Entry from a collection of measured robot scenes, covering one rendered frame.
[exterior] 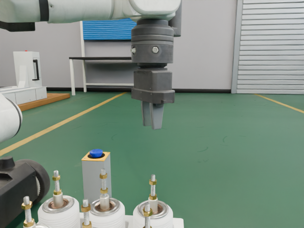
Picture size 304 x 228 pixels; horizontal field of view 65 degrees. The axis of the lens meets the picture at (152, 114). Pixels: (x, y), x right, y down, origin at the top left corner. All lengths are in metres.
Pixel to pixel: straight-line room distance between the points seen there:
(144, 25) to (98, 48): 5.22
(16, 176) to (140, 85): 0.67
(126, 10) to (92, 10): 0.06
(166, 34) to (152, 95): 0.12
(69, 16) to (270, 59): 5.28
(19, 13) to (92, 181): 0.51
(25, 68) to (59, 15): 3.69
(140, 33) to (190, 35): 4.95
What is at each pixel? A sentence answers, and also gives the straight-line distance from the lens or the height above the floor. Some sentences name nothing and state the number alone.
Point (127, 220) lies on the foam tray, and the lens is 0.71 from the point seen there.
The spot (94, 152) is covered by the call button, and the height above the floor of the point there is 0.33.
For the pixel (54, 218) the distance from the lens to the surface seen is 0.64.
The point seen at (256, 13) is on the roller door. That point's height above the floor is 1.61.
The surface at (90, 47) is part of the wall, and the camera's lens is 5.76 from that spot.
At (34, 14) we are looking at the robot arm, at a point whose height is 0.67.
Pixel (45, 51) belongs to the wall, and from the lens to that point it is 6.22.
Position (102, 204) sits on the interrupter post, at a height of 0.26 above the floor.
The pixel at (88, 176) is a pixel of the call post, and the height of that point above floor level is 0.26.
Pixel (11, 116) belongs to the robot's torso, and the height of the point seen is 0.44.
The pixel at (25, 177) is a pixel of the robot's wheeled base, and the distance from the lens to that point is 1.05.
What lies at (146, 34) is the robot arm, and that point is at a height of 0.65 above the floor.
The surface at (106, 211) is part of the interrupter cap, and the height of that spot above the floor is 0.25.
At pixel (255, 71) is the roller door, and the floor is 0.48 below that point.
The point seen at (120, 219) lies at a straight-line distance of 0.62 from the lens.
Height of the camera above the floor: 0.59
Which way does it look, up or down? 11 degrees down
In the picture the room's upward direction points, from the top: straight up
